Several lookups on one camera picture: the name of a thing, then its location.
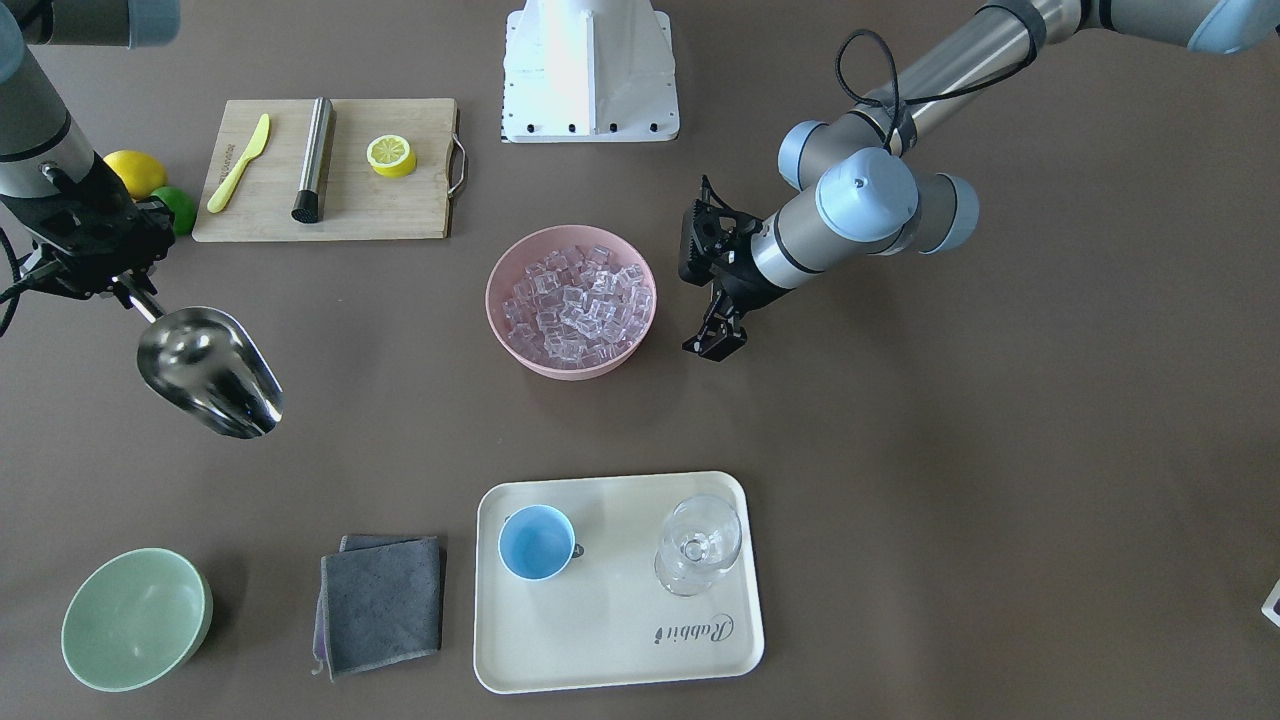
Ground half lemon slice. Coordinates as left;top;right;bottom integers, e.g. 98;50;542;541
366;135;417;178

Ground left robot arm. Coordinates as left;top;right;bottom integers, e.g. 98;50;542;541
678;1;1279;361

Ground pink ribbed bowl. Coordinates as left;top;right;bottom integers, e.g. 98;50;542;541
485;225;658;380

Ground green lime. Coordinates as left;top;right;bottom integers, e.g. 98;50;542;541
151;184;197;237

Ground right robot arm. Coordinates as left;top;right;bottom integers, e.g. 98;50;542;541
1;1;180;304

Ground cream serving tray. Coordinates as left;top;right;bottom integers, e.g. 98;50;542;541
474;471;765;694

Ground bamboo cutting board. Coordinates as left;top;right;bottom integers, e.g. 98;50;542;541
192;97;458;243

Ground stainless steel ice scoop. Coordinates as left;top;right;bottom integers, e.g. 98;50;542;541
115;272;284;439

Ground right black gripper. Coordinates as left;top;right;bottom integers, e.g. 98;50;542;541
18;172;175;301

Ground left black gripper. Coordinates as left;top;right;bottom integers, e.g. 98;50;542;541
678;176;776;361

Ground clear wine glass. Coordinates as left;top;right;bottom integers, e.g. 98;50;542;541
654;495;742;597

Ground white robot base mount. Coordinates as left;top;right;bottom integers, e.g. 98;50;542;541
500;1;681;143

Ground steel muddler black tip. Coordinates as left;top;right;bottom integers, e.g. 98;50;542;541
291;97;334;224

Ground clear plastic ice cubes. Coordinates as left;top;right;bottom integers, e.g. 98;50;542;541
493;243;657;372

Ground yellow plastic knife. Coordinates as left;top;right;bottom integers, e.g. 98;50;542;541
206;113;271;214

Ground mint green bowl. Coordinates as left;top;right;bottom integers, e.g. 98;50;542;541
61;548;212;693

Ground whole yellow lemon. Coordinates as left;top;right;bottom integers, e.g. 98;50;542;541
102;149;168;200

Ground light blue cup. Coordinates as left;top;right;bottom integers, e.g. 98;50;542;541
498;503;585;582

